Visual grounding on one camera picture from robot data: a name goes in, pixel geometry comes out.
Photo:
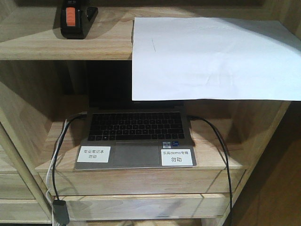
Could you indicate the white paper sheet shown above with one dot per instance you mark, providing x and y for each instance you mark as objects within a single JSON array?
[{"x": 214, "y": 58}]

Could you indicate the black orange stapler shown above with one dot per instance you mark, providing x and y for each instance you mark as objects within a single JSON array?
[{"x": 76, "y": 18}]

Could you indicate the grey open laptop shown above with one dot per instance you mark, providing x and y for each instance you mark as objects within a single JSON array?
[{"x": 135, "y": 131}]

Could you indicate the right white laptop label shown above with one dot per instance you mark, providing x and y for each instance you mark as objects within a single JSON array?
[{"x": 176, "y": 157}]

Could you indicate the white laptop label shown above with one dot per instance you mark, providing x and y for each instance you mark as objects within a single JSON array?
[
  {"x": 176, "y": 157},
  {"x": 98, "y": 154}
]

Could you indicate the left white laptop label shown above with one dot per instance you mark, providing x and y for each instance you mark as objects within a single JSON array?
[{"x": 98, "y": 154}]

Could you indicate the wooden shelf unit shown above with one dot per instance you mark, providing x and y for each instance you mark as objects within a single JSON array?
[{"x": 33, "y": 105}]

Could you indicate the grey usb adapter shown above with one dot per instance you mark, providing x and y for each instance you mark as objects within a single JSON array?
[{"x": 61, "y": 212}]

